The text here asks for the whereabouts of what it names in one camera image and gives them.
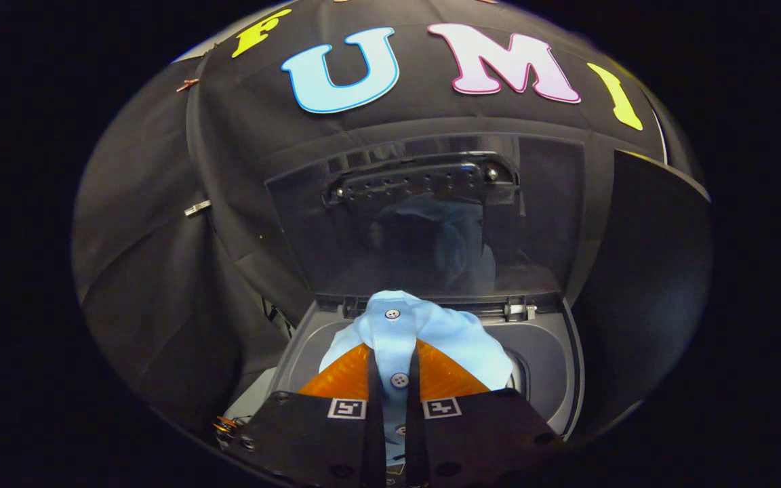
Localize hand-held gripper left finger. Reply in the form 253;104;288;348
228;342;388;488

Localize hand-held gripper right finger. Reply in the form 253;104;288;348
404;339;565;488

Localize dark grey washing machine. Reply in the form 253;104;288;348
226;291;586;449

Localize light blue button shirt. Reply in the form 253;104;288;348
319;290;515;468

